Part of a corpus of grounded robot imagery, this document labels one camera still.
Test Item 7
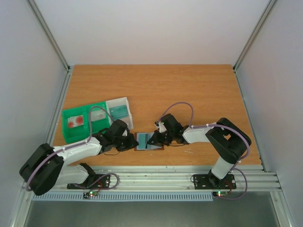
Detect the brown leather card holder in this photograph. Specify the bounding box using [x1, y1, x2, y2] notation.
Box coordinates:
[134, 131, 164, 151]

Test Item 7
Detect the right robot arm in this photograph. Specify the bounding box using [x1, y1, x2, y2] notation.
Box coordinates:
[147, 114, 251, 188]

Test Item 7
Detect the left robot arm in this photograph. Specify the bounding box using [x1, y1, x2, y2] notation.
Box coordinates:
[19, 120, 138, 196]

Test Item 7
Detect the teal card stack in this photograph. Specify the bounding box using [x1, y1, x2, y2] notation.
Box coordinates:
[109, 105, 129, 120]

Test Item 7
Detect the red circle card in bin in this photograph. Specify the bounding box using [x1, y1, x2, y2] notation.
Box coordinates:
[67, 115, 83, 128]

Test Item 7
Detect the white plastic bin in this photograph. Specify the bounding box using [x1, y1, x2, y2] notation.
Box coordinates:
[106, 97, 134, 130]

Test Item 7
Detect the green two-compartment bin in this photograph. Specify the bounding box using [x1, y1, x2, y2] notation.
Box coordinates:
[62, 102, 110, 144]

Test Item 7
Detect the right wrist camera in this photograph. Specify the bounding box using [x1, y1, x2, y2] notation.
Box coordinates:
[155, 121, 167, 133]

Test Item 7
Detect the aluminium front rail frame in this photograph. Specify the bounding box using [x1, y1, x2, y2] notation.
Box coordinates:
[21, 165, 282, 192]

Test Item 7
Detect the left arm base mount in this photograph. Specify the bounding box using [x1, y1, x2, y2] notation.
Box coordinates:
[67, 174, 110, 190]

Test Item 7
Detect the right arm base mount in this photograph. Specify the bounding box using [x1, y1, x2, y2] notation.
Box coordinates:
[191, 174, 237, 190]

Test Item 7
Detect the grey slotted cable duct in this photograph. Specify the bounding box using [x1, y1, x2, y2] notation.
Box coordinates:
[32, 192, 213, 202]

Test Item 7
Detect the right aluminium frame post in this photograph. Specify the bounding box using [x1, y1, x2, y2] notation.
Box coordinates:
[233, 0, 278, 74]

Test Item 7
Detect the aluminium frame post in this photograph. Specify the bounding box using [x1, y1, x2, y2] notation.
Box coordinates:
[26, 0, 70, 72]
[233, 0, 278, 74]

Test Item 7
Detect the left aluminium frame post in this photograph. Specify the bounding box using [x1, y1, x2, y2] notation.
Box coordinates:
[26, 0, 70, 72]

